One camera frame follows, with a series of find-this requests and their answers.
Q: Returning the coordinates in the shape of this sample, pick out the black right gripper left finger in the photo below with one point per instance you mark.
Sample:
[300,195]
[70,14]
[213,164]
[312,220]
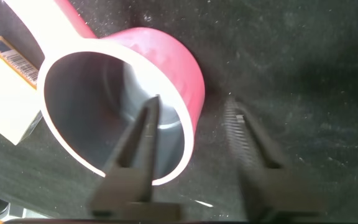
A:
[129,183]

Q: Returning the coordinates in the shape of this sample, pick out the playing card box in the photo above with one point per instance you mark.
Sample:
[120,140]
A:
[2,102]

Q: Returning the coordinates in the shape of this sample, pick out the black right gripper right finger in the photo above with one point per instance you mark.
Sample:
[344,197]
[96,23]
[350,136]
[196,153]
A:
[269,193]

